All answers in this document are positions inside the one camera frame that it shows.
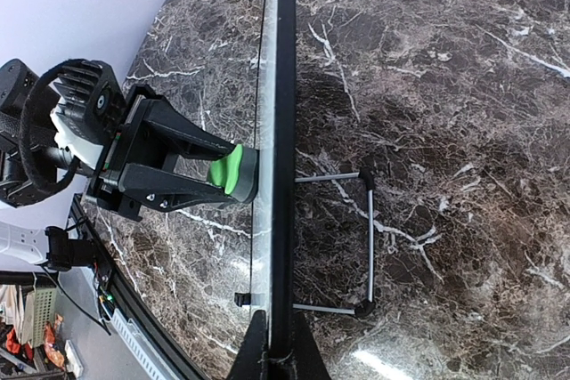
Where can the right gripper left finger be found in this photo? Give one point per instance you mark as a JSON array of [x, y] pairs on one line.
[[251, 362]]

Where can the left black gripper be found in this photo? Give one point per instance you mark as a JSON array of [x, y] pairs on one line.
[[144, 185]]

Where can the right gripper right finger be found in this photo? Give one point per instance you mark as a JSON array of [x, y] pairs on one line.
[[307, 362]]

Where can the green whiteboard eraser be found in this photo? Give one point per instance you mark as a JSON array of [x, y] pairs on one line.
[[236, 174]]

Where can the white whiteboard black frame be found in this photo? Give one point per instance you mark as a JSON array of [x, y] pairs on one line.
[[273, 207]]

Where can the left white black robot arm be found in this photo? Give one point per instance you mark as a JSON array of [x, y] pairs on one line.
[[134, 148]]

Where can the black whiteboard stand clip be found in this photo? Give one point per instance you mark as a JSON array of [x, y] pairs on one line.
[[243, 299]]

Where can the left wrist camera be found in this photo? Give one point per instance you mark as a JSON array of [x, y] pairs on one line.
[[93, 102]]

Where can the white slotted cable duct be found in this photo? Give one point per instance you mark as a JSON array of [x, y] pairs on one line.
[[148, 358]]

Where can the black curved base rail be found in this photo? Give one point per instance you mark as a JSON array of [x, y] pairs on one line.
[[118, 293]]

